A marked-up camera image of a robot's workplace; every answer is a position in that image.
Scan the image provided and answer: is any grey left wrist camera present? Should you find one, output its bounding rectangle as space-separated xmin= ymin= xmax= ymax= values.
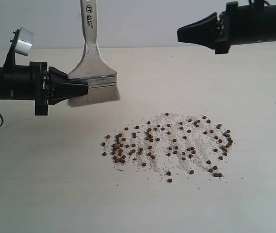
xmin=11 ymin=27 xmax=34 ymax=56

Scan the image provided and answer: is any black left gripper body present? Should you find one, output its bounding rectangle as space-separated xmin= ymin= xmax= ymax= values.
xmin=1 ymin=62 xmax=48 ymax=116

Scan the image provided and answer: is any wide wooden paint brush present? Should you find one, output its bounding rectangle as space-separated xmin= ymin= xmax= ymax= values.
xmin=67 ymin=0 xmax=120 ymax=107

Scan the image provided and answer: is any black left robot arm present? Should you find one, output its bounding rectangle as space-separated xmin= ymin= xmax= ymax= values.
xmin=0 ymin=62 xmax=88 ymax=116

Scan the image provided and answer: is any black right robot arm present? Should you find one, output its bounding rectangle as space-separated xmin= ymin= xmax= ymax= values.
xmin=177 ymin=0 xmax=276 ymax=54

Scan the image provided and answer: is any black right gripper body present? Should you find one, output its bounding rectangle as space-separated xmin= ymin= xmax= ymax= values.
xmin=215 ymin=1 xmax=238 ymax=54

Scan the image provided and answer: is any pile of rice and pellets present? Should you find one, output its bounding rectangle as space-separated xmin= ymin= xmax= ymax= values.
xmin=100 ymin=113 xmax=235 ymax=183

